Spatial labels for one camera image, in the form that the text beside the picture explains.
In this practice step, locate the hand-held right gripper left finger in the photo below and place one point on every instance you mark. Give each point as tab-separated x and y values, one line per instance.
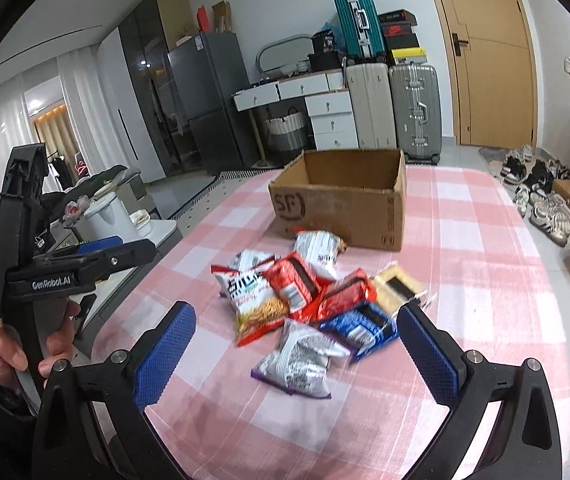
165	355

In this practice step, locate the oval mirror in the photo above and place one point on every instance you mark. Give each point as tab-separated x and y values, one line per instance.
280	55

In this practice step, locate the white desk with drawers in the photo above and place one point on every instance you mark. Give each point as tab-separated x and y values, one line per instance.
332	110

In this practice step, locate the teal suitcase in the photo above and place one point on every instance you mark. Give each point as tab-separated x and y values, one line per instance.
357	20

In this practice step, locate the beige snack packet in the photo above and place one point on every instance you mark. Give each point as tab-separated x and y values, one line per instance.
392	285

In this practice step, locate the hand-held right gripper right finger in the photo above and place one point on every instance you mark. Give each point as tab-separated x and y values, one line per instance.
430	360

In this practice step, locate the striped floor mat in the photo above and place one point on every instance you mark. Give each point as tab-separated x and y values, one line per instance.
240	174

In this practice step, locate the stack of shoe boxes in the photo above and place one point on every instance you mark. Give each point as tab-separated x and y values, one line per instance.
402	37

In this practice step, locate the white rice cooker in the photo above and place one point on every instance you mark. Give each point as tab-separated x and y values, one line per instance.
107	217

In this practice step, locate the grey fridge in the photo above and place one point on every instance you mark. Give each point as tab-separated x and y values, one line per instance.
210	100

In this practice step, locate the pink checked tablecloth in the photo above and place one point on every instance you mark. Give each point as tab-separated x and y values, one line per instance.
465	260

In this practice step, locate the red black snack packet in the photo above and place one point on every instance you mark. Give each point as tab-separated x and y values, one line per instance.
345	297
290	280

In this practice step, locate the large brown carton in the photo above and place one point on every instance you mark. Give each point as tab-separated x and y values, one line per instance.
172	15

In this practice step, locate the beige suitcase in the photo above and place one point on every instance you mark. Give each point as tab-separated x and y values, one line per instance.
370	105

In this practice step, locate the black bag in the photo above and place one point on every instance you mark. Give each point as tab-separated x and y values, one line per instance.
322	42

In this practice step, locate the blue snack packet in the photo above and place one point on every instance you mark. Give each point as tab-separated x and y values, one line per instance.
360	330

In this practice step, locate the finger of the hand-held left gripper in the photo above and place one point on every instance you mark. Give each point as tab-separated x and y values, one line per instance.
97	244
120	258

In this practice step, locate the silver purple-edged snack packet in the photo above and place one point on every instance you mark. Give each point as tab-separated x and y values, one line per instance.
297	360

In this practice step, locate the pile of shoes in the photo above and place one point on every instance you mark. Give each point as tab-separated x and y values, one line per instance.
540	195

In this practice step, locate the dark glass cabinet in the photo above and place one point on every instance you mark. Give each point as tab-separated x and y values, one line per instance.
142	85

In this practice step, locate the woven storage basket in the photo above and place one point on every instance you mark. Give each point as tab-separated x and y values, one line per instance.
285	132

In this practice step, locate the white curtain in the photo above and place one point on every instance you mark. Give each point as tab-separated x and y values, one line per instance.
80	110

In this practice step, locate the wooden door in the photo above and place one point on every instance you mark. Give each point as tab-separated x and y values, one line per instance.
495	60

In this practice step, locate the brown cardboard box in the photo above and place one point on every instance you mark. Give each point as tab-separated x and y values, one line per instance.
335	210

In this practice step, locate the orange white noodle snack packet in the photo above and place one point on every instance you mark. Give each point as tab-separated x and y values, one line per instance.
252	305

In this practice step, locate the silver suitcase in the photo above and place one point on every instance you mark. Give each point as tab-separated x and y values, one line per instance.
415	110

